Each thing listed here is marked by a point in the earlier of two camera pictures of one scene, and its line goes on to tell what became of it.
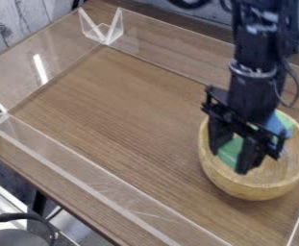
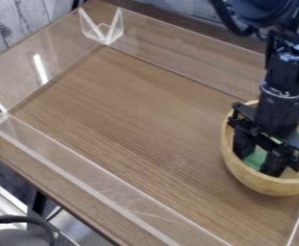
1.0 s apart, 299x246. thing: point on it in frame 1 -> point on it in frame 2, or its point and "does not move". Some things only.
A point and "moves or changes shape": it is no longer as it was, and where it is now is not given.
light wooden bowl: (278, 175) moves or changes shape
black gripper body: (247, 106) -> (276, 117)
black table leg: (40, 203) does not move
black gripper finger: (219, 133) -> (243, 142)
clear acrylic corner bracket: (103, 33) does not move
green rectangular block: (279, 124) moves or changes shape
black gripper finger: (251, 154) -> (275, 162)
